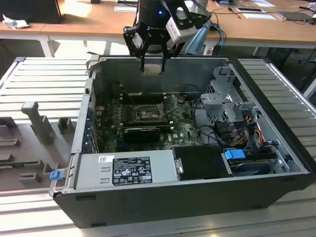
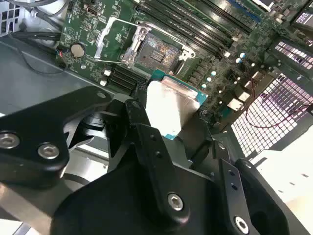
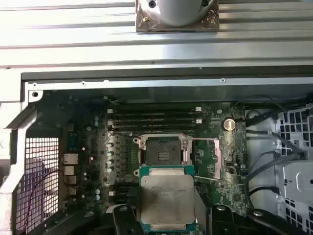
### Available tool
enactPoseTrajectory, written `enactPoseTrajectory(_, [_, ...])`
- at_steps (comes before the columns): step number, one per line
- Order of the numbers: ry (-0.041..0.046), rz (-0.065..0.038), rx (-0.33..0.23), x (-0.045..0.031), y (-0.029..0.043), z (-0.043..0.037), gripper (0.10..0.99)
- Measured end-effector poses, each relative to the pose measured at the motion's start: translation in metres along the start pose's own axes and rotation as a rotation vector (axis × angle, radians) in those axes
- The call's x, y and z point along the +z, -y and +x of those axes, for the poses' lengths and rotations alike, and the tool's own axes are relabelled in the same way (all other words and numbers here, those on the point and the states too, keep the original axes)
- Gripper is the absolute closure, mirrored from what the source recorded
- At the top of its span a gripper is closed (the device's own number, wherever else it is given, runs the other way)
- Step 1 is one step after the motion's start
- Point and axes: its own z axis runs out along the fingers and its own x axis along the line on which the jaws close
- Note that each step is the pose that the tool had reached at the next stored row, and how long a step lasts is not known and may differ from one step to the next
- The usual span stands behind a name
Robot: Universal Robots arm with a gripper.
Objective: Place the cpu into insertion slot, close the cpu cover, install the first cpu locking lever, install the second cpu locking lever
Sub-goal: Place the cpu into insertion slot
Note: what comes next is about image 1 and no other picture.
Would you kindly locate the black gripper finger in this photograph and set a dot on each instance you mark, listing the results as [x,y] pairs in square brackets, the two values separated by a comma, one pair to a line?
[172,50]
[134,45]

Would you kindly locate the silver square CPU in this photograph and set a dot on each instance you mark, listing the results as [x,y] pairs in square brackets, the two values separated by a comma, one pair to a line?
[153,69]

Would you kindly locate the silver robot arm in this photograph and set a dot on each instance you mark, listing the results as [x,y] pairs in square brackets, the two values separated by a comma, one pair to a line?
[197,39]

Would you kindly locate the black RAM slot bank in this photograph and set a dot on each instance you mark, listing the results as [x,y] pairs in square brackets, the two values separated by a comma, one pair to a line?
[148,124]
[145,98]

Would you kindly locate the CPU socket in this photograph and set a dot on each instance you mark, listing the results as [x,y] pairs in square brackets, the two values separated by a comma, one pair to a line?
[148,112]

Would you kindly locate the wooden desk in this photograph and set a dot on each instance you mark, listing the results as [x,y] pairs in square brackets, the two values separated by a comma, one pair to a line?
[98,22]

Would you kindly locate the round coin battery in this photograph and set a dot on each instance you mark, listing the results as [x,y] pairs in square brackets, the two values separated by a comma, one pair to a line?
[181,100]

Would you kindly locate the grey metal drive cage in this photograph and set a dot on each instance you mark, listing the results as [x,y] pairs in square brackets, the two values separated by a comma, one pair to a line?
[222,101]

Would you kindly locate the green motherboard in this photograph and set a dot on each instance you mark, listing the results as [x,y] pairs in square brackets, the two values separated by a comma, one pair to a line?
[182,123]

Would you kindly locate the black graphics card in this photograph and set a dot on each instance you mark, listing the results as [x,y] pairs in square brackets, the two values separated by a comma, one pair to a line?
[142,135]

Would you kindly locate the black box on desk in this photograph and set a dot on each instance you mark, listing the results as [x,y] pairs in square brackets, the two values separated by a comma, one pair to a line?
[29,11]

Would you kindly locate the hard disk in blue carrier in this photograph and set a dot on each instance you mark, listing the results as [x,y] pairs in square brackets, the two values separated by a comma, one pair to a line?
[234,155]

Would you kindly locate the crumpled white paper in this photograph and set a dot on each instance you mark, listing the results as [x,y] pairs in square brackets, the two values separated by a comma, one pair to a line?
[14,22]

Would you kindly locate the dark flat laptop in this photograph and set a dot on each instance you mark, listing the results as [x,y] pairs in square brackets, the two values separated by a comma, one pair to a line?
[293,16]

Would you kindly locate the grey power supply unit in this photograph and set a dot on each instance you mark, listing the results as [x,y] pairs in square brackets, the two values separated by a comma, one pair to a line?
[93,170]

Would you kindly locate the grey parts rack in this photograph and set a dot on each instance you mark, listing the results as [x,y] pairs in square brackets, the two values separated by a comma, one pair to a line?
[29,148]

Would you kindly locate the blue case latch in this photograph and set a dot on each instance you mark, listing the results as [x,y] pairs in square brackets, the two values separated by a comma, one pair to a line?
[55,175]

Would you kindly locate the black open PC case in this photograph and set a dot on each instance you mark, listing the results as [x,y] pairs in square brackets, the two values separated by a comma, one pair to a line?
[148,207]

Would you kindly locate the green RAM stick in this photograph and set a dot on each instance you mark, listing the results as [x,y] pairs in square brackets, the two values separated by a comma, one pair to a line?
[14,165]

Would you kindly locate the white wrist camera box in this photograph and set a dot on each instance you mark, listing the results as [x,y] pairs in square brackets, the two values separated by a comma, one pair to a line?
[181,30]

